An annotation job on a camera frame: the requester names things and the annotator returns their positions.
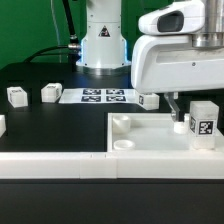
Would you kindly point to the white U-shaped obstacle fence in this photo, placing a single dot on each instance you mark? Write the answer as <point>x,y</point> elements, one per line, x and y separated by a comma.
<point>191,164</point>

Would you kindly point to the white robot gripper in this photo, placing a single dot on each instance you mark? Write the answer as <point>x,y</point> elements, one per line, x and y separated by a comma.
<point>181,49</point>

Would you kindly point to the white square table top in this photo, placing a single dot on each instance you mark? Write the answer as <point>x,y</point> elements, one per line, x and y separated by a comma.
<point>147,132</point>

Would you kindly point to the white sheet with tag markers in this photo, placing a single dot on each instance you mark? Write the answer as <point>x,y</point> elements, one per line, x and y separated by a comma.
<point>97,96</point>

